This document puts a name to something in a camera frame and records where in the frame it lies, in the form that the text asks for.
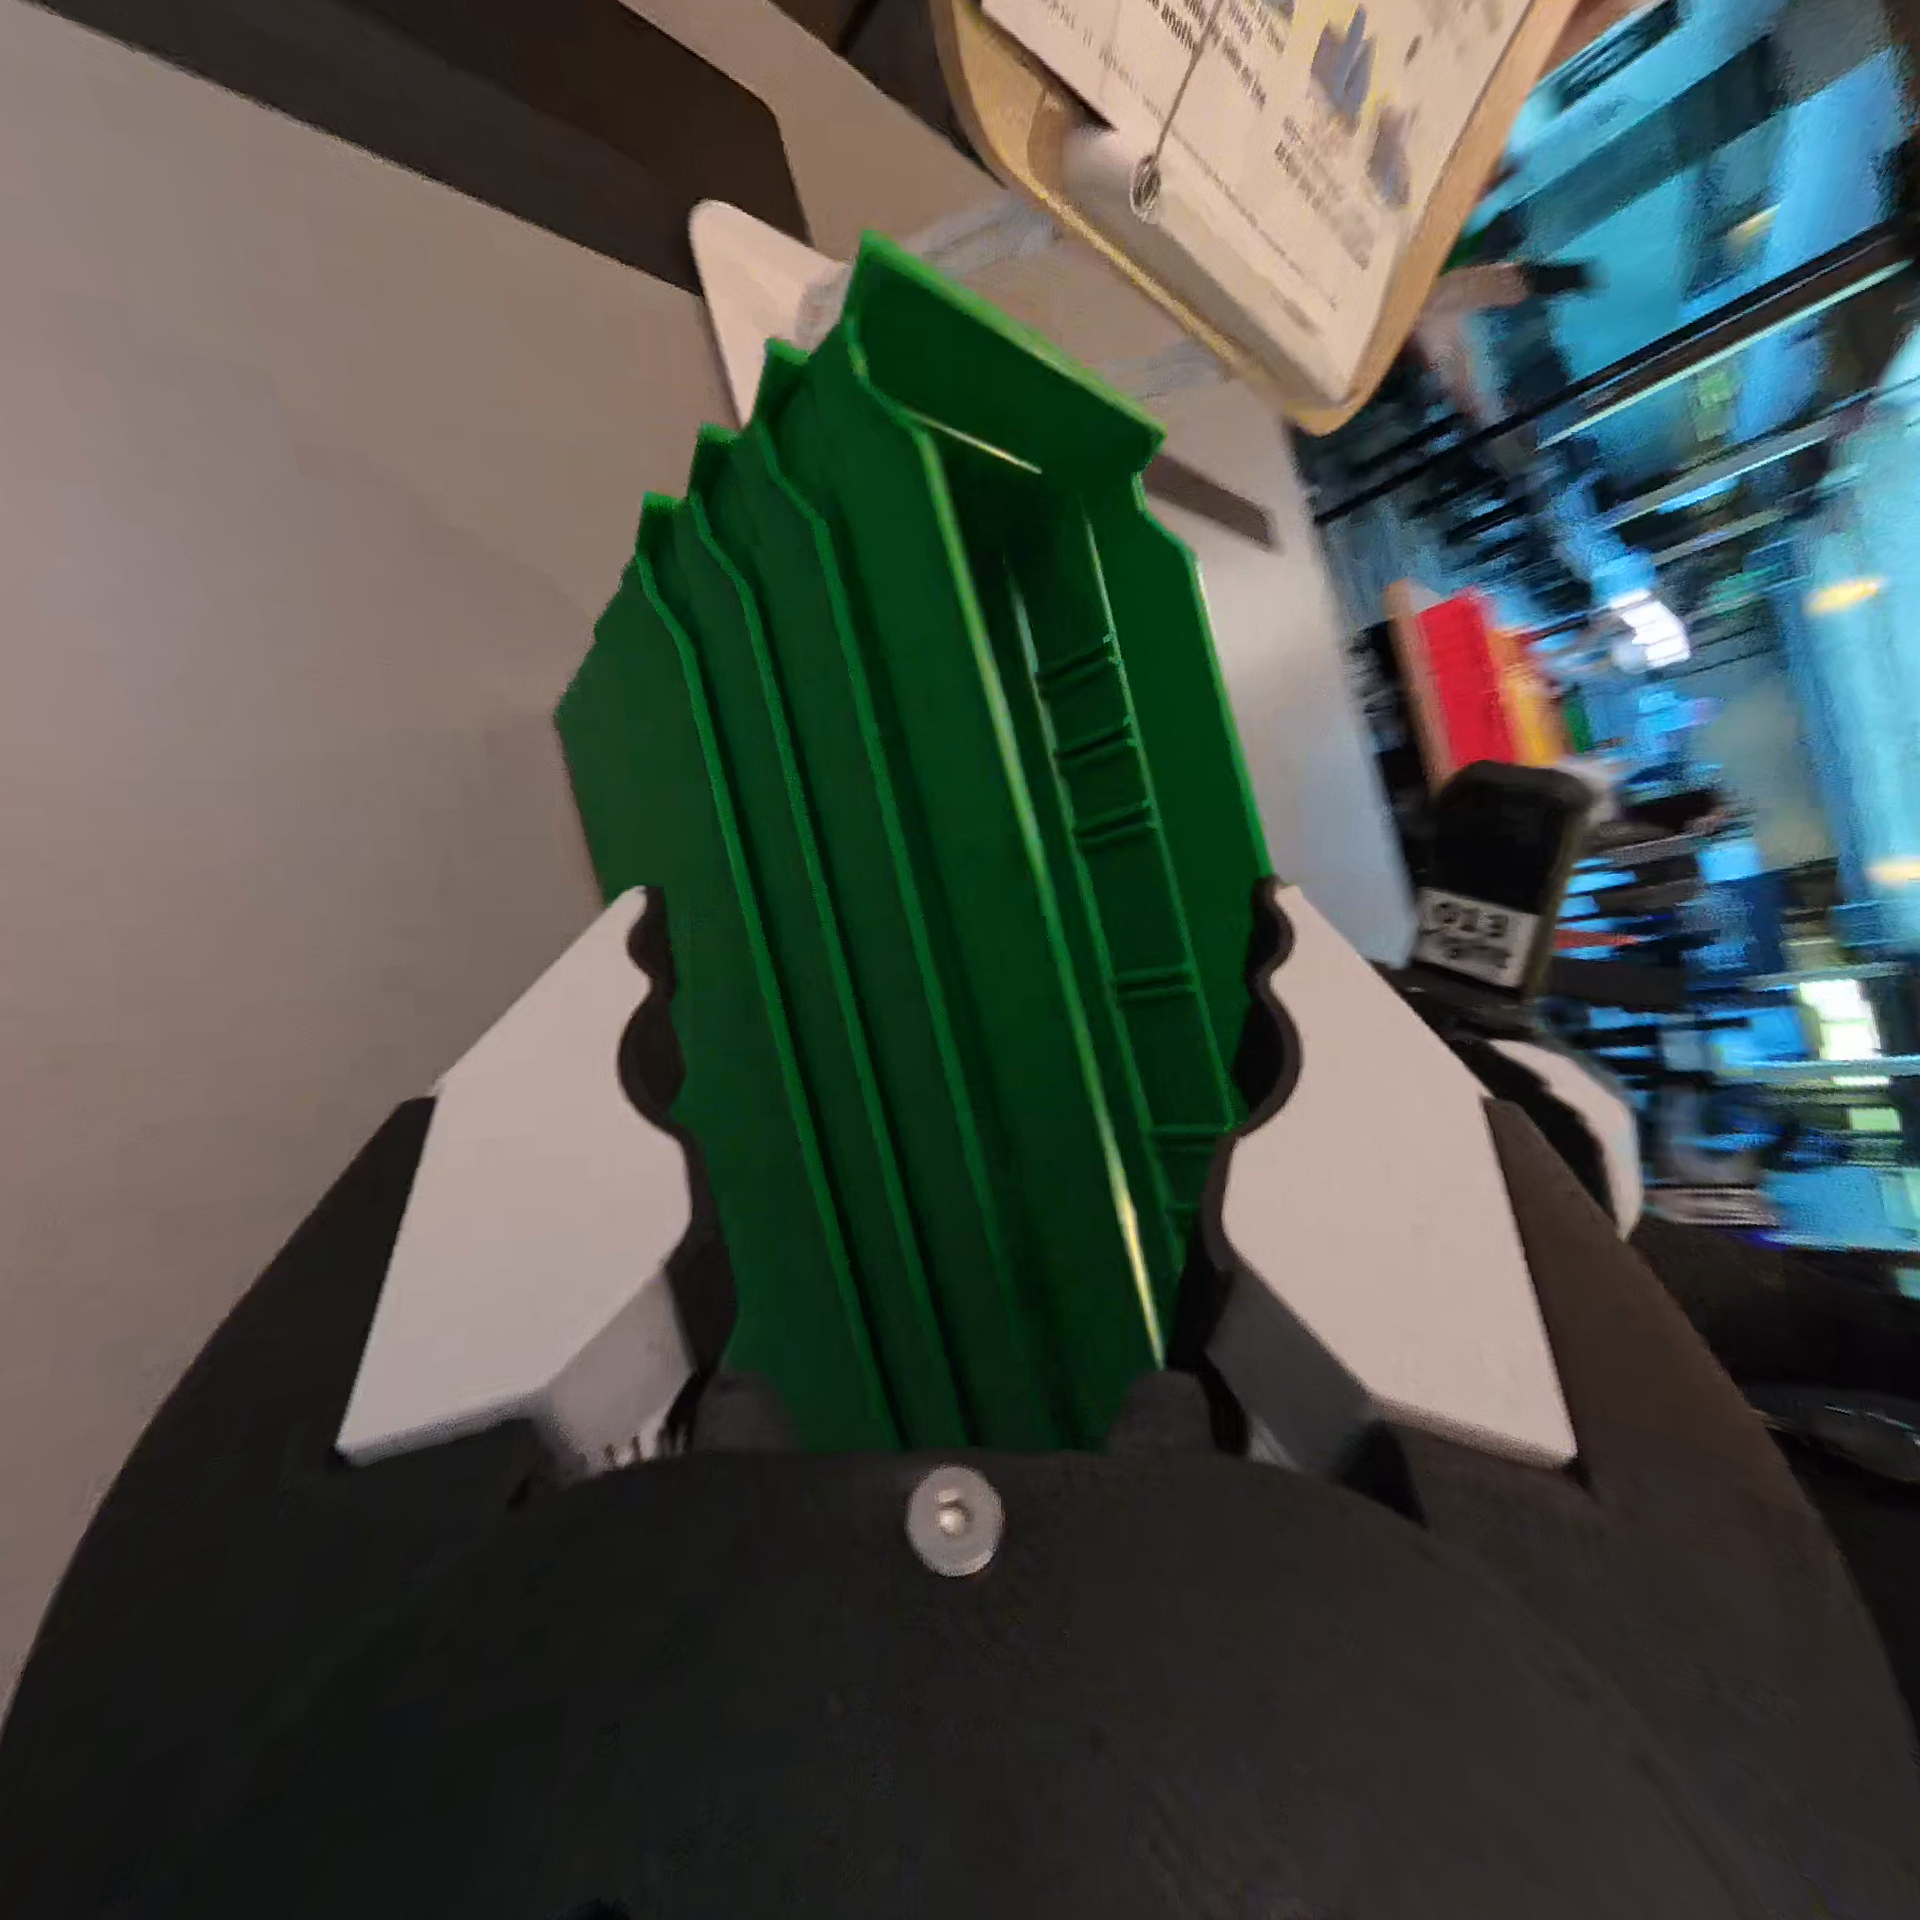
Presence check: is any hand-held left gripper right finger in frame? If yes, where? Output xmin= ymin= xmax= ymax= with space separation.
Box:
xmin=1171 ymin=880 xmax=1579 ymax=1482

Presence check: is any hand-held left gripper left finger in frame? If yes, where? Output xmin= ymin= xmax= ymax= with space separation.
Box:
xmin=333 ymin=886 xmax=723 ymax=1479

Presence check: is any green plastic bin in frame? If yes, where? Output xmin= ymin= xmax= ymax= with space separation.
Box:
xmin=680 ymin=423 xmax=975 ymax=1454
xmin=749 ymin=338 xmax=1074 ymax=1454
xmin=550 ymin=497 xmax=902 ymax=1454

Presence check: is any stack of green plastic bins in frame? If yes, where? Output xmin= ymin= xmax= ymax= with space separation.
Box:
xmin=816 ymin=230 xmax=1279 ymax=1454

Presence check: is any tan board with printed sheet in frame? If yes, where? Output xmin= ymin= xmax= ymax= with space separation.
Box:
xmin=931 ymin=0 xmax=1579 ymax=442

